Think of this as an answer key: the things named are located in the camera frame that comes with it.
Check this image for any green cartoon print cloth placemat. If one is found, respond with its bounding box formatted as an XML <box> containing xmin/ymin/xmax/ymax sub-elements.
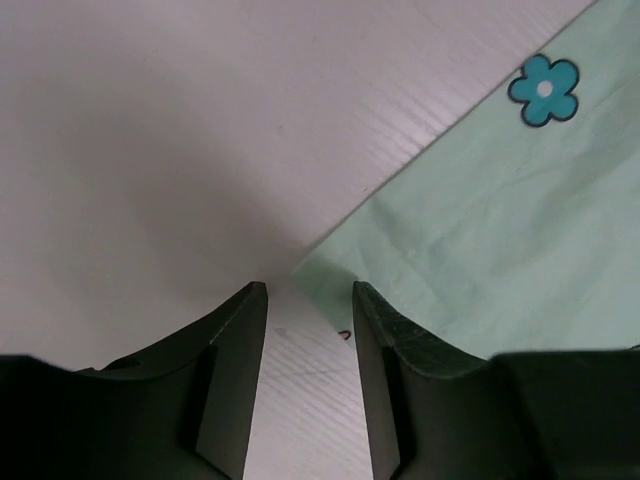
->
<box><xmin>294</xmin><ymin>1</ymin><xmax>639</xmax><ymax>357</ymax></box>

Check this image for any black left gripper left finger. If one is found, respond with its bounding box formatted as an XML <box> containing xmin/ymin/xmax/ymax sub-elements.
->
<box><xmin>1</xmin><ymin>282</ymin><xmax>268</xmax><ymax>479</ymax></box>

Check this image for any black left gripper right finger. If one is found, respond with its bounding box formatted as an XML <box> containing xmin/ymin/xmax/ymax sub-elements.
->
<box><xmin>352</xmin><ymin>282</ymin><xmax>639</xmax><ymax>479</ymax></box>

